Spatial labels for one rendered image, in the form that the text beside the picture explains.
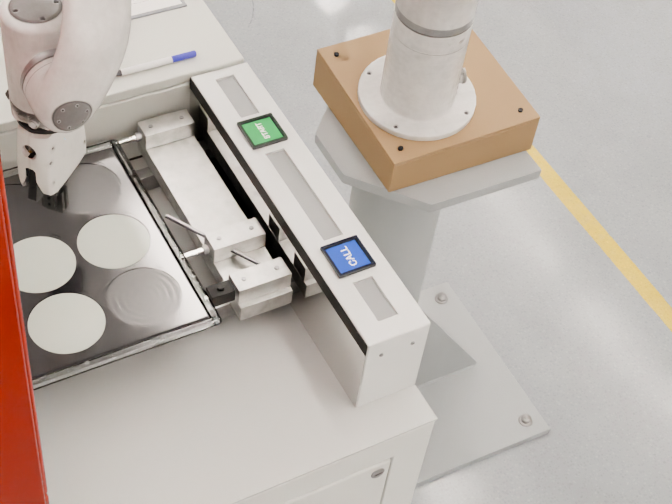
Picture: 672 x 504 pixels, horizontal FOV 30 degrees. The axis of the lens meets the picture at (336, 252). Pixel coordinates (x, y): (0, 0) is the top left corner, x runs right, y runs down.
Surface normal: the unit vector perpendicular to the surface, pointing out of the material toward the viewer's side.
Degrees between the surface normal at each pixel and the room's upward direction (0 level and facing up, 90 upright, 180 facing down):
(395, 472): 90
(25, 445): 90
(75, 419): 0
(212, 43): 0
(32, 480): 90
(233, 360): 0
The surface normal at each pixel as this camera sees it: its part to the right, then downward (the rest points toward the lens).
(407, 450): 0.48, 0.70
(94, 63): 0.53, 0.49
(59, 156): 0.91, 0.36
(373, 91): 0.10, -0.60
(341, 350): -0.87, 0.30
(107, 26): 0.68, 0.13
